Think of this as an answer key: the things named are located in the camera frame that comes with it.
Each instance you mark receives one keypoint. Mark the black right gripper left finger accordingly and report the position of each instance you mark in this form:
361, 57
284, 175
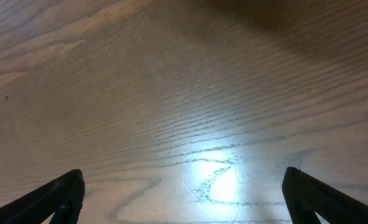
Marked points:
61, 200

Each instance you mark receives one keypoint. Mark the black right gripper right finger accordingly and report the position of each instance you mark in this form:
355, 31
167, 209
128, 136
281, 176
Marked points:
308, 198

